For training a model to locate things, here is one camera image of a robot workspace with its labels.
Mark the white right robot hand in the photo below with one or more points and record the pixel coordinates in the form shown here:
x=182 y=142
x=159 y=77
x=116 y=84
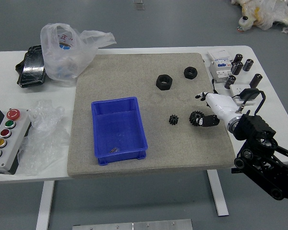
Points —
x=220 y=105

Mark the big black gear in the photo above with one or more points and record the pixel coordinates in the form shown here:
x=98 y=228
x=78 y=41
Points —
x=194 y=118

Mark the blue plastic box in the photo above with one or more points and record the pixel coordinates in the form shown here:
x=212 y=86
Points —
x=120 y=129

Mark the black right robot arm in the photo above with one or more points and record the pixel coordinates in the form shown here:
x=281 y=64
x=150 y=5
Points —
x=254 y=129

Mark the small black hex nut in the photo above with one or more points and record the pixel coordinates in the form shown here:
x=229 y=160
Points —
x=190 y=73

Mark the big black hex nut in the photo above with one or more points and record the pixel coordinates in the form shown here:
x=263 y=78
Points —
x=164 y=82

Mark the grey push-button control box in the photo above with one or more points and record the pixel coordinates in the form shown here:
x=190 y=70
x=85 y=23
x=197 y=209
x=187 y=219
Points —
x=7 y=143

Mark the black cylindrical capacitor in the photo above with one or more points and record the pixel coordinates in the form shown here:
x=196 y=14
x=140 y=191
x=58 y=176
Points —
x=237 y=68
x=255 y=80
x=237 y=58
x=248 y=65
x=230 y=82

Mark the black power adapter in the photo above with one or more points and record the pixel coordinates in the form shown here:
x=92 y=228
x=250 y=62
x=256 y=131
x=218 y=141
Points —
x=248 y=94

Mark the white circuit breaker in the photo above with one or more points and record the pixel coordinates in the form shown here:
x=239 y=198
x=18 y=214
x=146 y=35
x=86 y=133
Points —
x=220 y=64

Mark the small black gear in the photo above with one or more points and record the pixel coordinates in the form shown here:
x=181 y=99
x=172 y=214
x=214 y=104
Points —
x=174 y=119

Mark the white table leg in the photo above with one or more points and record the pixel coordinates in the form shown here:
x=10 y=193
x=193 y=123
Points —
x=218 y=194
x=45 y=206

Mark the grey-brown mat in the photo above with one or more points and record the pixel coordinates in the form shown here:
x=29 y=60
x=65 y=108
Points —
x=134 y=72

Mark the plush toy in plastic wrap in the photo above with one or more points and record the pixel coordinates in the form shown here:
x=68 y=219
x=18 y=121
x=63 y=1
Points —
x=266 y=14

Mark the small metal screws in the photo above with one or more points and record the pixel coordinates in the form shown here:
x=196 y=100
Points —
x=114 y=150

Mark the metal floor outlet cover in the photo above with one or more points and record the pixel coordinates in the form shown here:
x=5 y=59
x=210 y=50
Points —
x=139 y=4

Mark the white plastic bag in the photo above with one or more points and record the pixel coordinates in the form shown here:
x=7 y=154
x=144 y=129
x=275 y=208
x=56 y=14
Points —
x=62 y=57

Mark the clear bubble wrap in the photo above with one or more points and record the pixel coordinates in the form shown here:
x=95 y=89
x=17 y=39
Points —
x=45 y=134

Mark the black plastic tray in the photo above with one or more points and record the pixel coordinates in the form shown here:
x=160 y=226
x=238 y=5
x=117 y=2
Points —
x=32 y=67

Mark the white wall socket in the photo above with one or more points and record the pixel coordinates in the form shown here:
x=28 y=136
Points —
x=237 y=89

